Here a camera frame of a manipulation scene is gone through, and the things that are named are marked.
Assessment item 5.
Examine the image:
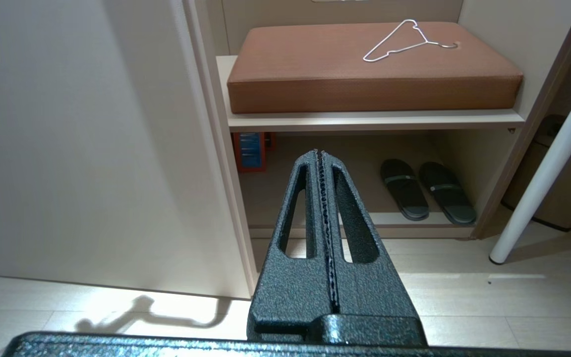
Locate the white room door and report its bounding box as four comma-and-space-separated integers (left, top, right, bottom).
0, 0, 257, 301

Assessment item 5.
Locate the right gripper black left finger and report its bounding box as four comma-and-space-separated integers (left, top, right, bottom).
247, 150, 338, 343

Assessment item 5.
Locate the cream bench shelf unit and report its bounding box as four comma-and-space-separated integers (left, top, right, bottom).
182, 0, 571, 240

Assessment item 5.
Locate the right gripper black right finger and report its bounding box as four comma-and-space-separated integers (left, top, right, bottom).
318, 150, 421, 318

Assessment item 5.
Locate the brown bench cushion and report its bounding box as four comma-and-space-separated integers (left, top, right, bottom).
227, 21, 524, 115

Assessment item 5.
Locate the orange box with blue panel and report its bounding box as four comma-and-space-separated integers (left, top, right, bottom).
232, 132, 275, 173

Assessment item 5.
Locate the white table leg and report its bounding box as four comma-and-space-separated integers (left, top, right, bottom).
489, 57, 571, 265

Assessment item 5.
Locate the dark slipper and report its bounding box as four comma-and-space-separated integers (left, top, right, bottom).
381, 159, 430, 222
418, 162, 477, 225

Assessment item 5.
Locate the white wire clothes hanger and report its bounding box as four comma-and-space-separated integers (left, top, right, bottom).
363, 19, 459, 63

